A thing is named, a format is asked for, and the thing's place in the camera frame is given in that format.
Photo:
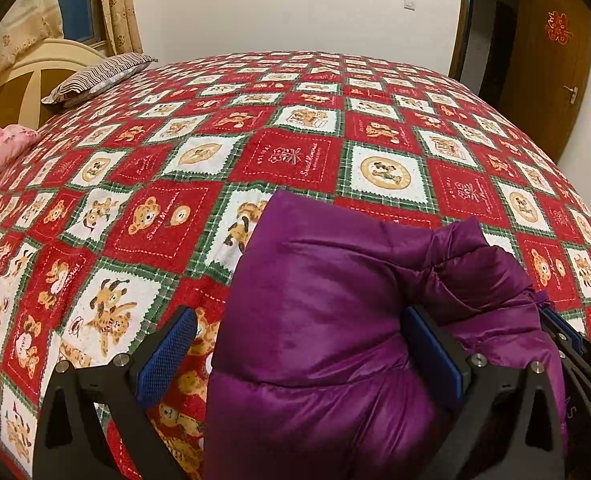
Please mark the dark wooden door frame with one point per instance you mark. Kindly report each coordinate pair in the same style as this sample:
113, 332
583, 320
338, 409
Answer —
500, 40

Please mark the cream and brown headboard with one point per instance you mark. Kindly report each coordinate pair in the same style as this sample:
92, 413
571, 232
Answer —
35, 80

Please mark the white wall switch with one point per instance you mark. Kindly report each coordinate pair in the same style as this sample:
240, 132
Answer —
409, 5

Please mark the wide beige patterned curtain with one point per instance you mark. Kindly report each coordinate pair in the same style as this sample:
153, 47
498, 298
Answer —
15, 45

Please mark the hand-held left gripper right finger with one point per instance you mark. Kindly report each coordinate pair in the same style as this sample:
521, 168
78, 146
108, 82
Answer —
433, 351

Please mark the grey striped pillow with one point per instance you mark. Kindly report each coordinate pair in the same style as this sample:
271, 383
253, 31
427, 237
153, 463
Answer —
100, 75

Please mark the brown wooden door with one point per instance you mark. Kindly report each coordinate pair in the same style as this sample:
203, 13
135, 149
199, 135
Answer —
550, 95

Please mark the window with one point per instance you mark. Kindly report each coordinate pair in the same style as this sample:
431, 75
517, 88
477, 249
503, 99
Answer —
77, 0

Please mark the red checkered bear-print blanket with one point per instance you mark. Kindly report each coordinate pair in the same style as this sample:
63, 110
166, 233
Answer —
255, 150

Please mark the red door decoration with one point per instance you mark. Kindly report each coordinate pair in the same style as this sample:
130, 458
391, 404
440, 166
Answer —
559, 27

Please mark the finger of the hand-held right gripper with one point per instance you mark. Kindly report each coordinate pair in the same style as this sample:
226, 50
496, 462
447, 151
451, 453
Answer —
583, 400
565, 330

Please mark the purple puffer jacket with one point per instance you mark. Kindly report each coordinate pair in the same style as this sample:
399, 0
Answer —
335, 320

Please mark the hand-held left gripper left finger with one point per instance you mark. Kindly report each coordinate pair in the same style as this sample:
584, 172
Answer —
168, 355

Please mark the narrow beige patterned curtain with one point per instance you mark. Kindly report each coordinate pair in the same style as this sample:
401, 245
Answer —
120, 5

